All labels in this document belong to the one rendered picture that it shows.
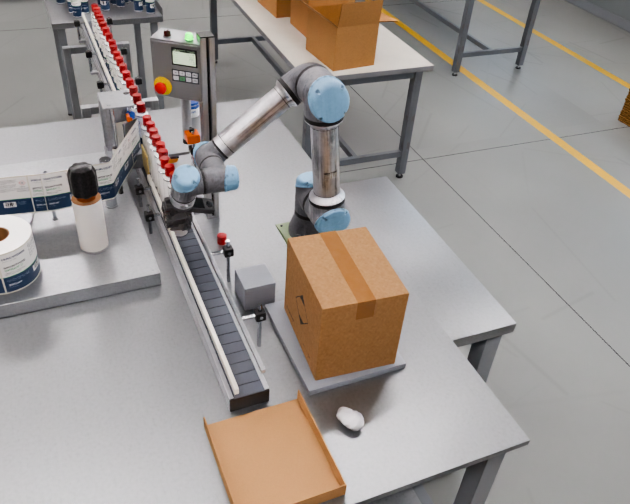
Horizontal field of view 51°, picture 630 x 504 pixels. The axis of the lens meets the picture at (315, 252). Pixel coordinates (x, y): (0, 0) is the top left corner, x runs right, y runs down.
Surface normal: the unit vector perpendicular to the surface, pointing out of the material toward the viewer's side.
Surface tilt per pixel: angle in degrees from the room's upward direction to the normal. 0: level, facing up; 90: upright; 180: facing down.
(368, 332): 90
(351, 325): 90
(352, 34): 90
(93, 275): 0
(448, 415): 0
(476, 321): 0
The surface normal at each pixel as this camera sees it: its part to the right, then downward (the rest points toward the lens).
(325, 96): 0.37, 0.47
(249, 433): 0.07, -0.78
